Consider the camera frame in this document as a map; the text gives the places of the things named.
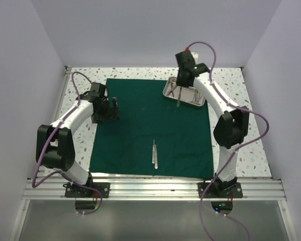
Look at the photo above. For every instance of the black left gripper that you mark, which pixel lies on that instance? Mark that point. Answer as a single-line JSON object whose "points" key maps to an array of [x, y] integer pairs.
{"points": [[111, 113]]}

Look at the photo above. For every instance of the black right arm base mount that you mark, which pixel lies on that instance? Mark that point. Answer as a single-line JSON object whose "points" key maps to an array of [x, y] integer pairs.
{"points": [[224, 189]]}

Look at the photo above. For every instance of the steel tweezers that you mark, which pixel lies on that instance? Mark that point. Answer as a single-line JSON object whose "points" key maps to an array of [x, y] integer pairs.
{"points": [[153, 152], [179, 97], [155, 157]]}

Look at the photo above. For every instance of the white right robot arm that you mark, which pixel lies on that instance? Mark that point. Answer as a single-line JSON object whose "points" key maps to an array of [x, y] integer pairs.
{"points": [[232, 125]]}

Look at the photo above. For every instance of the steel surgical forceps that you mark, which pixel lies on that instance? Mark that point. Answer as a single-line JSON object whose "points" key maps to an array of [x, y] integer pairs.
{"points": [[196, 97]]}

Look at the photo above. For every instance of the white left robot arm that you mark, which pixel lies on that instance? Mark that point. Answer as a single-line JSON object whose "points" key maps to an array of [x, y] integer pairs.
{"points": [[55, 146]]}

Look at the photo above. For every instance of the stainless steel instrument tray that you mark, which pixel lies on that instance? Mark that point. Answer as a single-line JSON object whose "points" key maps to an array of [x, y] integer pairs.
{"points": [[187, 93]]}

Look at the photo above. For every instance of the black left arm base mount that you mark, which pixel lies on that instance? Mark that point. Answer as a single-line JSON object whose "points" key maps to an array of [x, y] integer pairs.
{"points": [[91, 189]]}

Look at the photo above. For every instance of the aluminium table edge rail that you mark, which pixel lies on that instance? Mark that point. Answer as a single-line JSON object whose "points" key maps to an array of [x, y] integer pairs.
{"points": [[156, 188]]}

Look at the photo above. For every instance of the dark green surgical cloth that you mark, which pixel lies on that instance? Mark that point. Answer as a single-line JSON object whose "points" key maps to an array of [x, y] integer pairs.
{"points": [[182, 134]]}

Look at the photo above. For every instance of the aluminium left side rail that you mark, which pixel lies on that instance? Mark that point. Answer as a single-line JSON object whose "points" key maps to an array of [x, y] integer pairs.
{"points": [[54, 95]]}

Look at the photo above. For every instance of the steel surgical scissors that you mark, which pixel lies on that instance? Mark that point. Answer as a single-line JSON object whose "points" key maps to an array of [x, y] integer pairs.
{"points": [[171, 91]]}

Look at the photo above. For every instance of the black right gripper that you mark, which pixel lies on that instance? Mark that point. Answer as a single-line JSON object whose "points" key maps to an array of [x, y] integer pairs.
{"points": [[180, 83]]}

